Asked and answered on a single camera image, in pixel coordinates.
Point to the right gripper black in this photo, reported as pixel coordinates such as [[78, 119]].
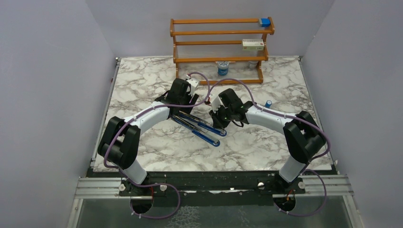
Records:
[[216, 122]]

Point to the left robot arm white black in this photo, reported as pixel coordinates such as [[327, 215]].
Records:
[[120, 140]]

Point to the small blue capped cylinder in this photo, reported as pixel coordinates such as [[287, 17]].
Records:
[[268, 103]]

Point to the white green carton box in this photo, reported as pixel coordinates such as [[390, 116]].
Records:
[[253, 44]]

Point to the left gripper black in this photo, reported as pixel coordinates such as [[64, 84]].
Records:
[[191, 99]]

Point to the orange wooden shelf rack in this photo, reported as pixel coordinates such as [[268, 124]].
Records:
[[198, 44]]

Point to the blue box on top shelf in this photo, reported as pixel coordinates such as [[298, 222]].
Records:
[[264, 22]]

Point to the white small jar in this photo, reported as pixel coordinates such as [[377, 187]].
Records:
[[253, 64]]

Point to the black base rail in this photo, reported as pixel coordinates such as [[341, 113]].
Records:
[[170, 189]]

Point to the blue stapler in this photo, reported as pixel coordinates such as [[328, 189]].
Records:
[[199, 127]]

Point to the blue white cup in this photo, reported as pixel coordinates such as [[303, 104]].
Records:
[[223, 67]]

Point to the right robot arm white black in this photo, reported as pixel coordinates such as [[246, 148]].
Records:
[[300, 130]]

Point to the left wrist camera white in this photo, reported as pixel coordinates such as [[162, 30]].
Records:
[[194, 83]]

